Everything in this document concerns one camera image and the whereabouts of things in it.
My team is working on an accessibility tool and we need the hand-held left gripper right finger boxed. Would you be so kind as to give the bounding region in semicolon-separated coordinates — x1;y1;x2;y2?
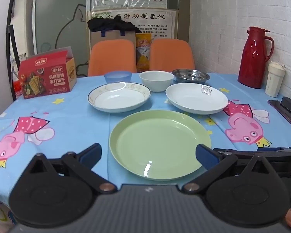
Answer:
182;144;270;195

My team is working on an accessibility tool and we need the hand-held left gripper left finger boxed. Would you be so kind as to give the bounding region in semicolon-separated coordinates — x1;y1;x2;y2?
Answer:
27;143;118;195

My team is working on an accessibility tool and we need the green plate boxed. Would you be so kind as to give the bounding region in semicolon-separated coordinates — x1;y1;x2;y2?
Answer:
109;110;212;181

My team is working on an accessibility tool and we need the white plate with grey print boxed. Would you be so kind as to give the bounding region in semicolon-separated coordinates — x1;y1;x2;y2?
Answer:
165;83;229;115

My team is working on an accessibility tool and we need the white plate with gold rim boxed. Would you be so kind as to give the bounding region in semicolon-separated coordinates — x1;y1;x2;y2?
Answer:
88;82;151;113

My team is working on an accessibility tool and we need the blue plastic bowl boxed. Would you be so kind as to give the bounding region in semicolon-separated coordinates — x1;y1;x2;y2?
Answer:
104;71;132;83

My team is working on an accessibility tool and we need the stainless steel bowl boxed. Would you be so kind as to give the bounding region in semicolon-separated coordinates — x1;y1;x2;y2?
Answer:
172;69;210;84

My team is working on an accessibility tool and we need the white ceramic bowl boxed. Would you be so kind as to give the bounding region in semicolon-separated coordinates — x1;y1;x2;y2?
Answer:
139;70;174;93

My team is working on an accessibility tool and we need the blue cartoon pig tablecloth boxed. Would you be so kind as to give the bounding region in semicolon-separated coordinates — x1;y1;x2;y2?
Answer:
0;71;291;227

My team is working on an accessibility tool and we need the smartphone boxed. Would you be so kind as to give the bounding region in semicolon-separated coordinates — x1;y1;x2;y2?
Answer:
268;99;291;125

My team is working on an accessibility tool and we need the white tumbler cup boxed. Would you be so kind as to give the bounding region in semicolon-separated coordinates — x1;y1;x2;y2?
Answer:
265;61;286;98

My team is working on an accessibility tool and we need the red cracker box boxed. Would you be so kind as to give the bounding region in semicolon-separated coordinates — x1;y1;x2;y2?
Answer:
18;47;77;100

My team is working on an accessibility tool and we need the orange chair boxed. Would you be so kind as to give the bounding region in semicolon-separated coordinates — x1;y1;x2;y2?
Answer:
149;39;196;73
87;39;137;77

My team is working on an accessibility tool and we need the red thermos jug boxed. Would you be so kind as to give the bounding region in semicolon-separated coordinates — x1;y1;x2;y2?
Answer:
238;26;274;89

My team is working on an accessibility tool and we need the yellow snack packet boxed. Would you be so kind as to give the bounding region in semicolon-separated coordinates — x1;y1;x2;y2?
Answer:
135;33;152;72

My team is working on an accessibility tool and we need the brown paper bag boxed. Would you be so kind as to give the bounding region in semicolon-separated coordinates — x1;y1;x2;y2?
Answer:
90;29;137;54

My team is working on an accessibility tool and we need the frosted glass door panel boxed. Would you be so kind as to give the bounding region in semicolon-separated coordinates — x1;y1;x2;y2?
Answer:
26;0;91;77

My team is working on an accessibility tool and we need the black curved pole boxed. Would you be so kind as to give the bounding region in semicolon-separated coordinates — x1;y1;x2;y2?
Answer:
5;0;23;102

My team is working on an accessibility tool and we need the framed text wall poster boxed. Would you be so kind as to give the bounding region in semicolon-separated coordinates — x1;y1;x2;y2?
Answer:
88;9;179;40

